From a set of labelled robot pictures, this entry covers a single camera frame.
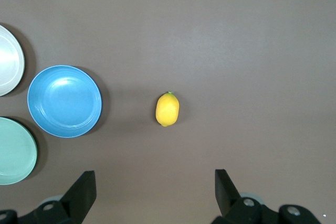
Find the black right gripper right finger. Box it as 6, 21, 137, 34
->
211, 168, 326, 224

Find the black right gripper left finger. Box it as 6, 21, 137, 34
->
0, 170, 97, 224

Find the blue plate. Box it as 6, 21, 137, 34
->
27, 65, 102, 138

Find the mint green plate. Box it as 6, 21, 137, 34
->
0, 116, 38, 186

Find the beige plate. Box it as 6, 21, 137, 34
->
0, 24, 26, 97

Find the yellow lemon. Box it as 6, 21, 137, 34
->
155, 91, 180, 127

